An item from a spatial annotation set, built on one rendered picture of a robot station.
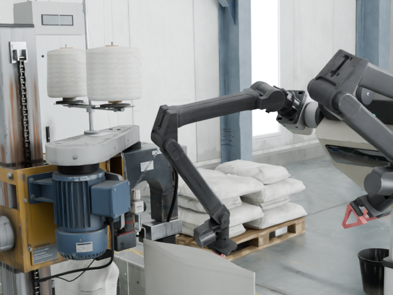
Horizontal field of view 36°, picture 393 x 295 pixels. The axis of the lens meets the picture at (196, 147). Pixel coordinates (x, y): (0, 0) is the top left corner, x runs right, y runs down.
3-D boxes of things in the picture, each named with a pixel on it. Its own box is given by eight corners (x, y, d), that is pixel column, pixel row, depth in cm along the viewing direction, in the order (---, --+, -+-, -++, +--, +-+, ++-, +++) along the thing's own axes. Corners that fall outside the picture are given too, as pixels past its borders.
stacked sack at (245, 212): (266, 219, 518) (266, 203, 515) (213, 237, 472) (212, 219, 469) (229, 211, 548) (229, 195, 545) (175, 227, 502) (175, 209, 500)
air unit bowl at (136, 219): (143, 231, 204) (142, 213, 203) (136, 233, 202) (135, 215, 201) (138, 229, 206) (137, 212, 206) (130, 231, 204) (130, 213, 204)
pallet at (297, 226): (305, 232, 562) (305, 217, 560) (216, 266, 479) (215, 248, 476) (238, 217, 620) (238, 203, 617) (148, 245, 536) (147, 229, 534)
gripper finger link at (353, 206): (331, 218, 168) (353, 198, 162) (345, 213, 173) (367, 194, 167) (345, 238, 165) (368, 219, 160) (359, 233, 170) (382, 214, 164)
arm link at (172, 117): (162, 115, 177) (147, 103, 185) (163, 156, 183) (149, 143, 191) (286, 87, 197) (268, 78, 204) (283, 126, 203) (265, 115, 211)
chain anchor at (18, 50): (30, 62, 180) (29, 41, 179) (15, 63, 176) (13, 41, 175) (26, 62, 182) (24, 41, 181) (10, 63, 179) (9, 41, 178)
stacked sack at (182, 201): (245, 209, 506) (245, 192, 504) (205, 218, 481) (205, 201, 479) (197, 195, 558) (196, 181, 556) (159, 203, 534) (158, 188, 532)
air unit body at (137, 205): (147, 233, 205) (145, 188, 203) (136, 236, 202) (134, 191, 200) (139, 231, 208) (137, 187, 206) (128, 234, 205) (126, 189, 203)
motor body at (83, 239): (119, 253, 180) (115, 170, 176) (74, 267, 169) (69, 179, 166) (90, 243, 191) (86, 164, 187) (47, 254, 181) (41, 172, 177)
